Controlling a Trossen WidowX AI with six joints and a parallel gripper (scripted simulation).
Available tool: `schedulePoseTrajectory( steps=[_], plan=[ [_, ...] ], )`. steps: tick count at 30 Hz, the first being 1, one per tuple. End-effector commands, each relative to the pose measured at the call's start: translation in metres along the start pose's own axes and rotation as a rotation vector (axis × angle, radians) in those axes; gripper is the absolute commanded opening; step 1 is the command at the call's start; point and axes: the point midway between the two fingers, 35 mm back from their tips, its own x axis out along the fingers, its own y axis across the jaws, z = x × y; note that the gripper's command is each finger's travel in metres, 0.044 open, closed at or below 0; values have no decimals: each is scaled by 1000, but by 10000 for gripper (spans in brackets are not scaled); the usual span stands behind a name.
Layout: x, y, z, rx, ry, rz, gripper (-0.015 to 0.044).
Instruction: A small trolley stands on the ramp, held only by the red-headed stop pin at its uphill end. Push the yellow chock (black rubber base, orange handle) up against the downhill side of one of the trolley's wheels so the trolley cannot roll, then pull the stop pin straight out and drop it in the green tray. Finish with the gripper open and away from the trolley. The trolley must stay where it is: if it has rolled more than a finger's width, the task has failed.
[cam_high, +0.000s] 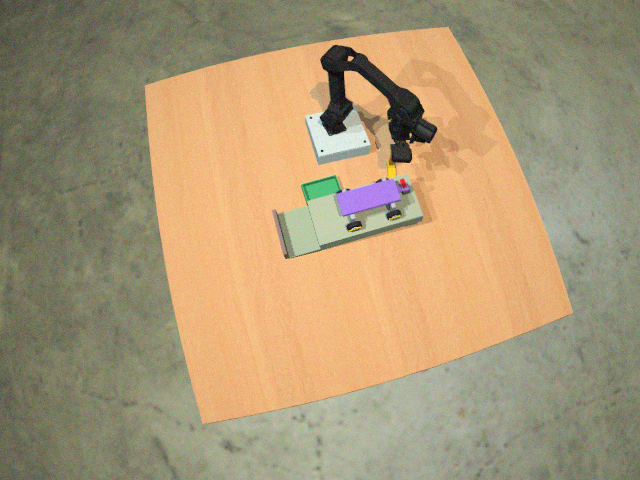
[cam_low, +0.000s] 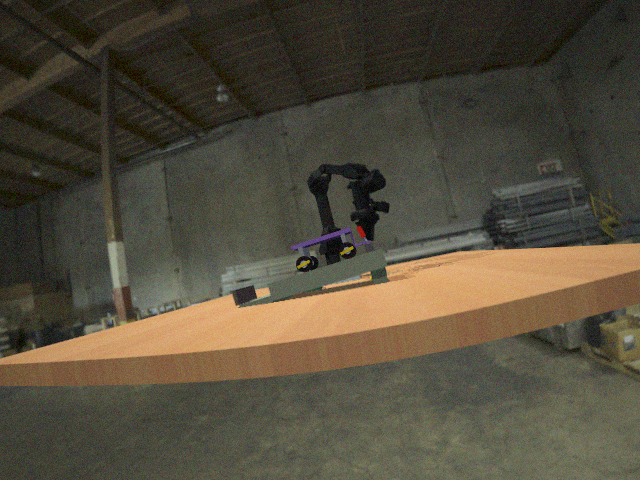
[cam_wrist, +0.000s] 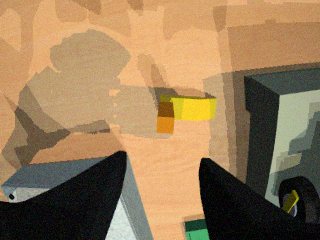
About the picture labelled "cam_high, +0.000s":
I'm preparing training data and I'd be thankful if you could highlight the grey-green flat ramp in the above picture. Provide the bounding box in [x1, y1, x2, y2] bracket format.
[272, 173, 423, 259]

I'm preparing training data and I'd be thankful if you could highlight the green tray floor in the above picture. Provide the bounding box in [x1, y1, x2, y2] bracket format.
[303, 178, 339, 201]

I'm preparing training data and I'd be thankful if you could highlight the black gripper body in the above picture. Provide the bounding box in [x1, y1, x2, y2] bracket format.
[387, 111, 412, 163]

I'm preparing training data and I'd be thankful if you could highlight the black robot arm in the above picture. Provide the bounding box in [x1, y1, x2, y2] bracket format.
[320, 45, 438, 144]

